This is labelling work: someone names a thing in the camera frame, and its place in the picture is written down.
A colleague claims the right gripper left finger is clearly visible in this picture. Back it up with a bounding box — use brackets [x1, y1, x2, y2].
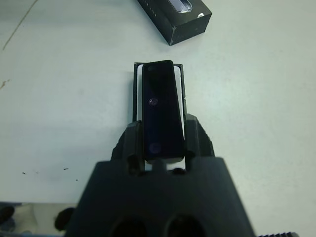
[111, 120, 144, 163]

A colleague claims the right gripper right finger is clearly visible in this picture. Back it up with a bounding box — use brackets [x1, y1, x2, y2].
[184, 113, 214, 160]

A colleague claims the slim black camera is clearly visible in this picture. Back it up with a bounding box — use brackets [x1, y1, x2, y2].
[141, 59, 186, 163]

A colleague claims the black box lid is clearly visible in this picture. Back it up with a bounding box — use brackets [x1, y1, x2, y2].
[136, 0, 213, 47]

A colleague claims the dark round blurry object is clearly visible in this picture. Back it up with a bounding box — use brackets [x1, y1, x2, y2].
[0, 204, 16, 230]
[54, 206, 76, 232]

